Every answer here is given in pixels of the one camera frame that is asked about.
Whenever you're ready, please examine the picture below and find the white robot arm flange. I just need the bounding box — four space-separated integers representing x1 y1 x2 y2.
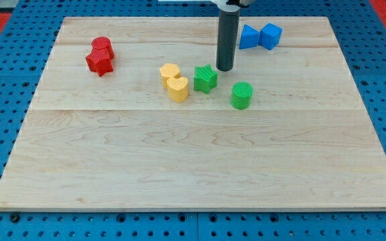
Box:
157 0 255 12

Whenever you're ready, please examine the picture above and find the green star block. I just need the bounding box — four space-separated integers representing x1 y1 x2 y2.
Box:
194 64 218 94

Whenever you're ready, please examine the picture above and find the red star block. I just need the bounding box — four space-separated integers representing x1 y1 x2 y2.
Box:
86 48 113 76

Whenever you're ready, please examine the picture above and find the yellow heart block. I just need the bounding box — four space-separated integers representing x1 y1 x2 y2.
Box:
167 77 189 102

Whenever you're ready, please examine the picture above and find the green cylinder block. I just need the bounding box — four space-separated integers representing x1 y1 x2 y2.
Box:
231 82 253 110

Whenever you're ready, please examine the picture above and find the yellow pentagon block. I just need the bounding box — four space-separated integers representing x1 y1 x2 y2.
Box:
159 63 181 88

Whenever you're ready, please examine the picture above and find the light wooden board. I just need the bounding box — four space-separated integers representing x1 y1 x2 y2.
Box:
0 17 386 212

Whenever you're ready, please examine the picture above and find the blue triangle block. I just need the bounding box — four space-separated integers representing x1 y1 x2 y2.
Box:
239 24 259 50

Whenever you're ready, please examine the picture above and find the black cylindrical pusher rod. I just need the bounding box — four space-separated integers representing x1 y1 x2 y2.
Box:
216 9 241 72

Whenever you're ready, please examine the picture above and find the blue cube block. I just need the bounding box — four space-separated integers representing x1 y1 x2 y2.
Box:
258 23 283 50

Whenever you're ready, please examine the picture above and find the red cylinder block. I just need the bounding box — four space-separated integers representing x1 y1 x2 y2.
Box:
91 36 115 59

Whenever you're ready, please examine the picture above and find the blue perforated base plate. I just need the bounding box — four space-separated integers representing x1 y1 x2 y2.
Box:
0 0 386 240

